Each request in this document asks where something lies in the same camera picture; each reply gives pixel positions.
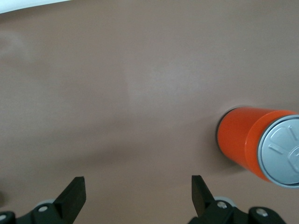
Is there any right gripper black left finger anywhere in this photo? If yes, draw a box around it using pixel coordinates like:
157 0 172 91
17 176 87 224

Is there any brown table mat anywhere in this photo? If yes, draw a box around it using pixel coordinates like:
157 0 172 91
0 0 299 224

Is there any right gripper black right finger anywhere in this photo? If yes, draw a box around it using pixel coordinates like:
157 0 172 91
188 175 249 224

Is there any orange can-shaped container grey lid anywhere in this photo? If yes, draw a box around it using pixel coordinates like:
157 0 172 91
215 105 299 189

